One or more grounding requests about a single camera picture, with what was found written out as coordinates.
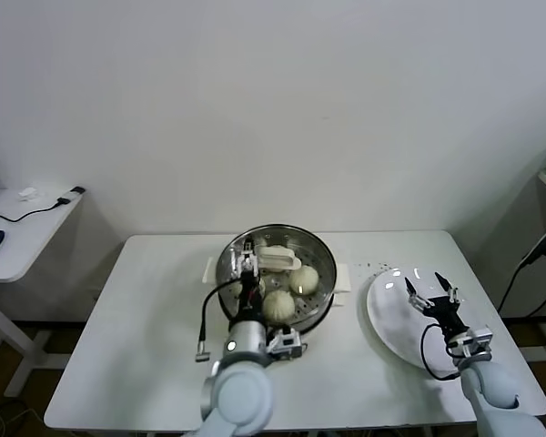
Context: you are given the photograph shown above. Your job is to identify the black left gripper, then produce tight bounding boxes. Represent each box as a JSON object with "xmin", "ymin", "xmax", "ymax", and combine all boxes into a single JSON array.
[{"xmin": 231, "ymin": 237, "xmax": 265, "ymax": 324}]

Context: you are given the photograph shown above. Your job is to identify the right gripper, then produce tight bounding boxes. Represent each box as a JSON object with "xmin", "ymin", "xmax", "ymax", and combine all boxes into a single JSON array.
[{"xmin": 403, "ymin": 271, "xmax": 469, "ymax": 339}]

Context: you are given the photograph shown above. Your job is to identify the glass pot lid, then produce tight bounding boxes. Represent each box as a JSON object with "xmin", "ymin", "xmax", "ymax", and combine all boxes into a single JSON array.
[{"xmin": 217, "ymin": 227, "xmax": 336, "ymax": 320}]

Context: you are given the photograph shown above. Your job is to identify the stainless steel steamer pot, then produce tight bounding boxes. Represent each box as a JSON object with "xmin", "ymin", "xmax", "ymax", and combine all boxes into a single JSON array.
[{"xmin": 202, "ymin": 225, "xmax": 352, "ymax": 333}]

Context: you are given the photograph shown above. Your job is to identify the white round plate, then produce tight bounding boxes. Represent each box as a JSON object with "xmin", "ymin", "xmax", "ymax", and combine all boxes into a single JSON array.
[{"xmin": 365, "ymin": 266, "xmax": 477, "ymax": 371}]

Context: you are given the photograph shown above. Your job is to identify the white side desk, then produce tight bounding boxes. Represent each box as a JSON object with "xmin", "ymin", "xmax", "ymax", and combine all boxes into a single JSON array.
[{"xmin": 0, "ymin": 187, "xmax": 86, "ymax": 397}]

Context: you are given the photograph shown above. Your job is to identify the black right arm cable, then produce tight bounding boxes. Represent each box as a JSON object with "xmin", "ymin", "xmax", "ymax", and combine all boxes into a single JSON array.
[{"xmin": 420, "ymin": 323, "xmax": 463, "ymax": 381}]

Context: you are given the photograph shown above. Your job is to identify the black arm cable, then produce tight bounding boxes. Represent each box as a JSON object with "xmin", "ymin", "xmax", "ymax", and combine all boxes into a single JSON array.
[
  {"xmin": 420, "ymin": 323, "xmax": 463, "ymax": 381},
  {"xmin": 195, "ymin": 279, "xmax": 242, "ymax": 363}
]

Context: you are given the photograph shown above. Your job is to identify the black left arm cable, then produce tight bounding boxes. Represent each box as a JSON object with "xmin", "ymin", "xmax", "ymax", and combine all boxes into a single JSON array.
[{"xmin": 195, "ymin": 279, "xmax": 242, "ymax": 363}]

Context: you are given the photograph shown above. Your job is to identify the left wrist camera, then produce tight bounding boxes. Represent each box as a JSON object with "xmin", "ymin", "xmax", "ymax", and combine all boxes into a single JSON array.
[{"xmin": 267, "ymin": 326, "xmax": 305, "ymax": 361}]

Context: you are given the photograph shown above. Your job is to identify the black power adapter cable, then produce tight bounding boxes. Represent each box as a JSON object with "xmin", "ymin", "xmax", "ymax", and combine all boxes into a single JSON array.
[{"xmin": 498, "ymin": 220, "xmax": 546, "ymax": 318}]

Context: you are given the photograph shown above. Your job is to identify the black desk cable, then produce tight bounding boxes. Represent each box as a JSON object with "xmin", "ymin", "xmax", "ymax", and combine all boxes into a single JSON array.
[{"xmin": 0, "ymin": 186, "xmax": 86, "ymax": 224}]

